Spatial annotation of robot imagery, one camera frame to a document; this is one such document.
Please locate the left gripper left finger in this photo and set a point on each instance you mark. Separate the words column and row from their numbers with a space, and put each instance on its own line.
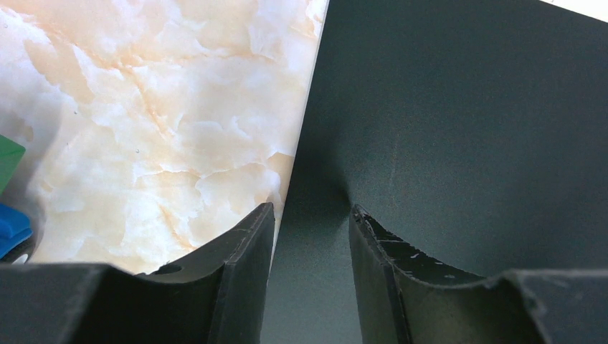
column 215, row 294

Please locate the orange blue toy truck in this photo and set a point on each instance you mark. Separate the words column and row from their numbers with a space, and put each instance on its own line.
column 17, row 237

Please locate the teal black file folder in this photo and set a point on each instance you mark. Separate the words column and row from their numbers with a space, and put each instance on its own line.
column 476, row 131

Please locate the printed paper sheet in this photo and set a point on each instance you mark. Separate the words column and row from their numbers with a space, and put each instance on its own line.
column 596, row 9

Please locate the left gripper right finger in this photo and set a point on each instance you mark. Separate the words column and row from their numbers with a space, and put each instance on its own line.
column 406, row 296

